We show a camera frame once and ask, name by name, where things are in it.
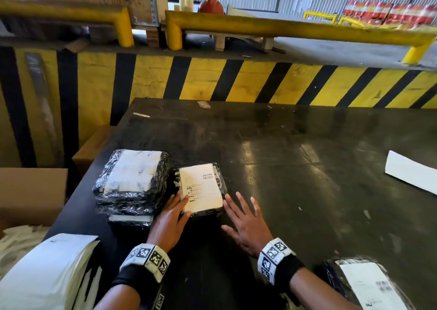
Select stack of red drink packs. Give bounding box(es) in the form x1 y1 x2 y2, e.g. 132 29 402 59
342 0 437 28

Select yellow black striped barrier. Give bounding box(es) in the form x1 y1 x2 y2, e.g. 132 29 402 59
0 46 437 169

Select small brown cardboard box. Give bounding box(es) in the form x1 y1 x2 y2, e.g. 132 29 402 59
71 125 117 179

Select yellow guard rail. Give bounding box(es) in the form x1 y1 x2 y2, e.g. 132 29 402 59
165 9 437 65
0 0 135 49

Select person's right forearm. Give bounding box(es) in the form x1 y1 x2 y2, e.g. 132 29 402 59
290 267 362 310

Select red hard hat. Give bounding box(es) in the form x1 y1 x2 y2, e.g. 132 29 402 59
198 0 225 16

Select person's left forearm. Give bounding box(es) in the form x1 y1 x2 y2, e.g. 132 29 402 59
94 284 142 310

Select small wooden block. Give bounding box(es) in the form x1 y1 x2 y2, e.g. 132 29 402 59
65 38 91 54

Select stack black packets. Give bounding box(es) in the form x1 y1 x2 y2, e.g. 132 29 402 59
92 148 171 228

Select small yellow floor rail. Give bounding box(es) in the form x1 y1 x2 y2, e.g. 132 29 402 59
303 11 339 25
338 16 368 28

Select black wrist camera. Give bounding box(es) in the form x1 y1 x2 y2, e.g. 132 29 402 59
148 284 168 310

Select person's right hand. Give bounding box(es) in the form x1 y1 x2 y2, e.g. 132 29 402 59
221 192 274 259

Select shiny black film package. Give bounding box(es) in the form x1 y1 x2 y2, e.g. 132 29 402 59
172 162 229 218
322 255 417 310

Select pile of crumpled backing paper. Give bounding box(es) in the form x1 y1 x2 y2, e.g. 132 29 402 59
0 225 52 279

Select stack of white labels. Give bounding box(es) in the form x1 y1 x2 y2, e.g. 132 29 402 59
0 233 103 310

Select white table with wooden legs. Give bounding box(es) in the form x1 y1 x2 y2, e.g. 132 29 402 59
212 5 275 53

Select white paper sheet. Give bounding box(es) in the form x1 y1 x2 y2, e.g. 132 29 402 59
385 150 437 196

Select person's left hand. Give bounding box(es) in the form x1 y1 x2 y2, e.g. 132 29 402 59
147 191 193 254

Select wooden pallet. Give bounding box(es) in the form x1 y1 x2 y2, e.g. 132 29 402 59
131 24 168 49

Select black wristband with white markers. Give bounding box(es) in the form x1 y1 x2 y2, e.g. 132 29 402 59
111 243 171 304
257 237 306 307

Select open brown cardboard box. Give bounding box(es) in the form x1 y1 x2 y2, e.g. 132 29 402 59
0 168 69 233

